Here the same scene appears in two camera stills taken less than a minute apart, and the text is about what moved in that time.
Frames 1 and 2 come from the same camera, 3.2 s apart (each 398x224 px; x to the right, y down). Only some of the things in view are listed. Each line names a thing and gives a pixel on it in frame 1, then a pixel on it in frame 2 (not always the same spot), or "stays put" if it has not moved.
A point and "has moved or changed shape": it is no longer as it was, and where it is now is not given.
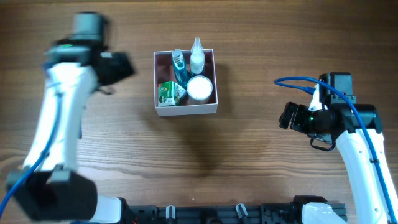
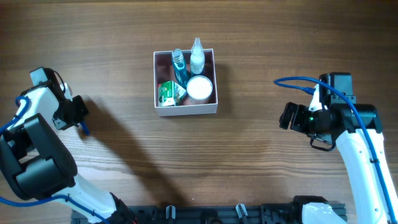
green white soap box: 166,94 stays put
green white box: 179,93 stays put
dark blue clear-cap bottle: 197,57 stays put
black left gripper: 116,68 → 76,109
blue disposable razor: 80,130 has moved or changed shape
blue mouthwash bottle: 182,74 stays put
